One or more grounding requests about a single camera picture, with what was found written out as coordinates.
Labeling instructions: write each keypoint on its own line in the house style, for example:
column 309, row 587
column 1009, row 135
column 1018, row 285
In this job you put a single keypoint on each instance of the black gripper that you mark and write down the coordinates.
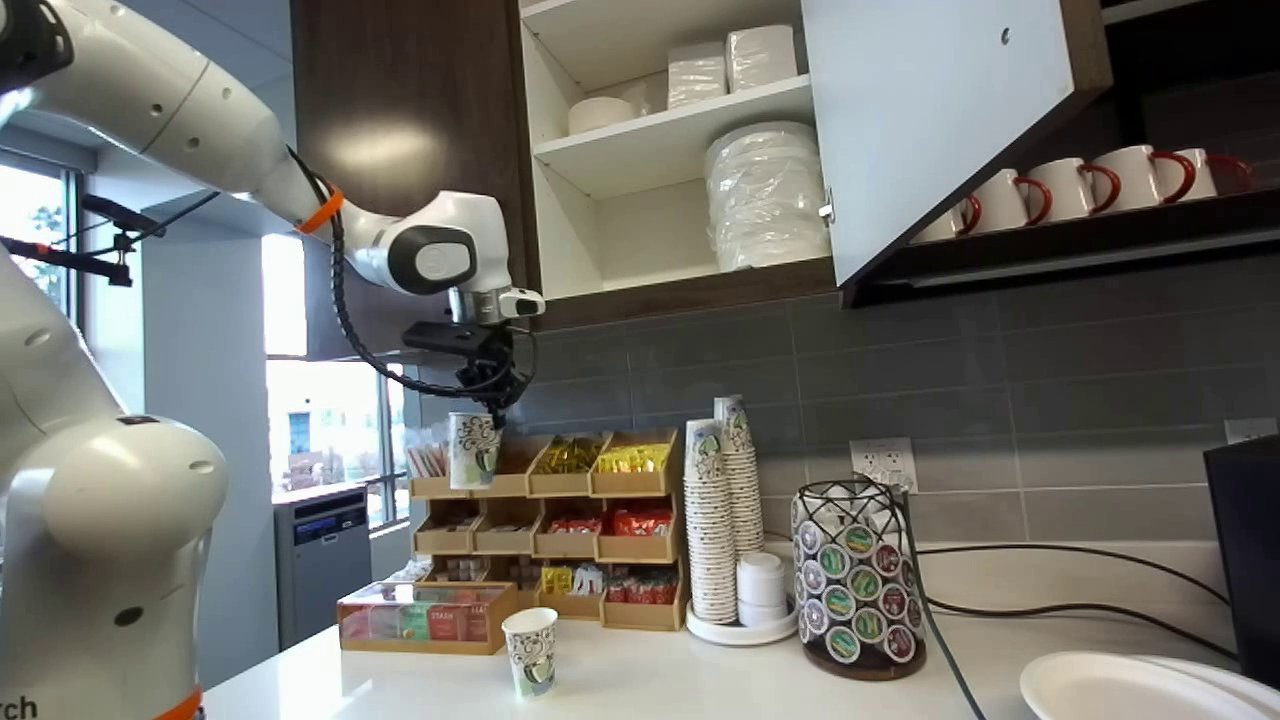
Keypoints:
column 499, row 359

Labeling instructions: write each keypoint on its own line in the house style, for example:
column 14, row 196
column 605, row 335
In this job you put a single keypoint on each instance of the patterned paper coffee cup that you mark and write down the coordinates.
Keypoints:
column 528, row 653
column 470, row 455

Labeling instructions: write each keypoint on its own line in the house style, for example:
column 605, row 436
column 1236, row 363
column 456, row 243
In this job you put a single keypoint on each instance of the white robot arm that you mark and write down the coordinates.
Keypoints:
column 121, row 534

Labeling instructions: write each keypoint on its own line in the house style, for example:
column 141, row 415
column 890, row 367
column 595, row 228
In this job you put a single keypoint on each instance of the stack of paper cups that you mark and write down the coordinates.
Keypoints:
column 708, row 534
column 744, row 464

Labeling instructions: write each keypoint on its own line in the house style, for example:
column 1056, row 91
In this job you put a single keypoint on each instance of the cabinet door white inside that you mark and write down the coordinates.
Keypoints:
column 932, row 121

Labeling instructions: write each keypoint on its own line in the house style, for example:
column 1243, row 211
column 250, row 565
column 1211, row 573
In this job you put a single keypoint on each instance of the dark wood open shelf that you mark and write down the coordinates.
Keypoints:
column 1067, row 254

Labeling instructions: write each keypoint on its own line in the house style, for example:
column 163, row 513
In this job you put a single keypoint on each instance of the black coffee machine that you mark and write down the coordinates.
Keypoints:
column 1244, row 562

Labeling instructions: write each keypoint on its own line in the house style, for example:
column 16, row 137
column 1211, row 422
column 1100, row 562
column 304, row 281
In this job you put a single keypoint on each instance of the window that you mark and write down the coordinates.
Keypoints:
column 323, row 426

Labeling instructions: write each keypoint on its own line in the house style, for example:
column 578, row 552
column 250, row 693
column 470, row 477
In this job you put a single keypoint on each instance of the wooden tea box clear lid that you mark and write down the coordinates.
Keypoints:
column 426, row 621

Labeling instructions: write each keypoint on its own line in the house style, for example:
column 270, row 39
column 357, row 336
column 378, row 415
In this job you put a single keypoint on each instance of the grey floor appliance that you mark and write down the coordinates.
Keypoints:
column 323, row 573

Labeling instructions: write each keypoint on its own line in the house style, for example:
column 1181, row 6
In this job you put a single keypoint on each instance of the stack of white bowls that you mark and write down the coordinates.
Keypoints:
column 605, row 113

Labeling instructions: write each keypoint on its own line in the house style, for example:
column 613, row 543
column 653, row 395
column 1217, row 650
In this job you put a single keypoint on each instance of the stack of white lids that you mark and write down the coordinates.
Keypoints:
column 763, row 587

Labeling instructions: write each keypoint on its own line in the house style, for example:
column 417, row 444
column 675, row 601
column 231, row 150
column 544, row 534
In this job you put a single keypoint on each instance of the tall wrapped plate stack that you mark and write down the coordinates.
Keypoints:
column 765, row 202

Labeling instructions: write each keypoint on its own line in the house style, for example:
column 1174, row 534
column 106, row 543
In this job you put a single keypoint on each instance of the white round dispenser base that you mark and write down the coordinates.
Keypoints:
column 743, row 634

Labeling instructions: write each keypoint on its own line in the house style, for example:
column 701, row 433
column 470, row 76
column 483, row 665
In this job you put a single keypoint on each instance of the white napkin stack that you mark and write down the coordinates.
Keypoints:
column 763, row 59
column 696, row 75

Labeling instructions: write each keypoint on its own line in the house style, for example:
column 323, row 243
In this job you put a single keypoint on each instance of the white paper plates in wrap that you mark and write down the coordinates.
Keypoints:
column 1121, row 689

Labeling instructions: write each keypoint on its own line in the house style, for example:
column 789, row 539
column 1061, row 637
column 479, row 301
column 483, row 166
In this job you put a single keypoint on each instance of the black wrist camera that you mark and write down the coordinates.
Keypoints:
column 432, row 336

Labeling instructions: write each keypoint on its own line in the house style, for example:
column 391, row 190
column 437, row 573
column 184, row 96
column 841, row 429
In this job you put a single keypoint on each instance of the white shelved wall cabinet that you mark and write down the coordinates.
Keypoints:
column 627, row 161

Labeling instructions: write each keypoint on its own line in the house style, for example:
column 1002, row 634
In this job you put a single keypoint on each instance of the dark wood wall cabinet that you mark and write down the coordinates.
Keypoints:
column 402, row 81

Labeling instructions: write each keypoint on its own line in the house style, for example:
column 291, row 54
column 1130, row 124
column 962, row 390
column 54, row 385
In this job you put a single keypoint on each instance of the white wall outlet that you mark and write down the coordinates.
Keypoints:
column 882, row 464

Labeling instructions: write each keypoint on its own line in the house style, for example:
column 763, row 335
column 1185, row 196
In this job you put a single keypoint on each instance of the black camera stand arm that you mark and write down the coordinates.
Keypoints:
column 64, row 257

